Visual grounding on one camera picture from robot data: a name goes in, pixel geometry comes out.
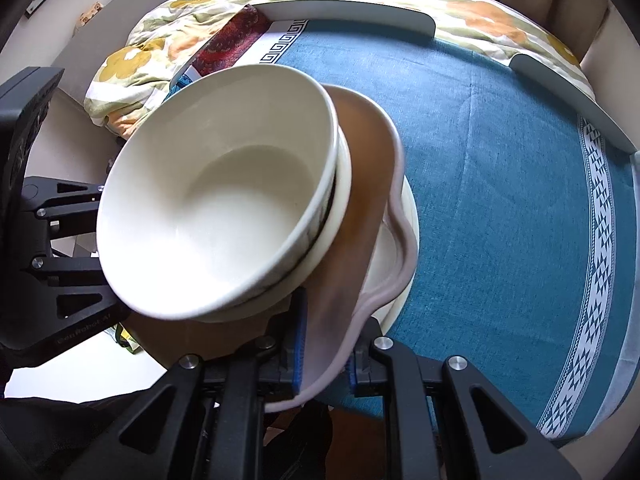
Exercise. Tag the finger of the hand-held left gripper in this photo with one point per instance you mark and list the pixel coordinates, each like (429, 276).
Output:
(50, 200)
(75, 272)

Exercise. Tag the small cream bowl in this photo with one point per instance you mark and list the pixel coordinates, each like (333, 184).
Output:
(342, 185)

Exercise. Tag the taupe plastic basin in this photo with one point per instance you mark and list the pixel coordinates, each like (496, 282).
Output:
(370, 170)

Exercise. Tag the small brown wall fixture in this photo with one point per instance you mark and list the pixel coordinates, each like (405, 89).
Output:
(89, 14)

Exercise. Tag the dark cloth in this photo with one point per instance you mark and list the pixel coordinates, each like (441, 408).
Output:
(50, 440)

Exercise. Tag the cream floral bowl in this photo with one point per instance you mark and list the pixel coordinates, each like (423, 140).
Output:
(225, 200)

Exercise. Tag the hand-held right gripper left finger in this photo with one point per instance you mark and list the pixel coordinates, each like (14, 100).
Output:
(300, 340)

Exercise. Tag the blue patterned tablecloth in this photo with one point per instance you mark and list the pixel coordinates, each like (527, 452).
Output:
(500, 185)

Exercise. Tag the grey table edge guard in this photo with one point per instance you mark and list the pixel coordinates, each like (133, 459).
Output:
(350, 10)
(575, 95)

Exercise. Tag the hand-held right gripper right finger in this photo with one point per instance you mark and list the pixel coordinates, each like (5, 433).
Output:
(370, 370)

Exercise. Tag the large white plate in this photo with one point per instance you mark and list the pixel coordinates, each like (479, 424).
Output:
(385, 260)

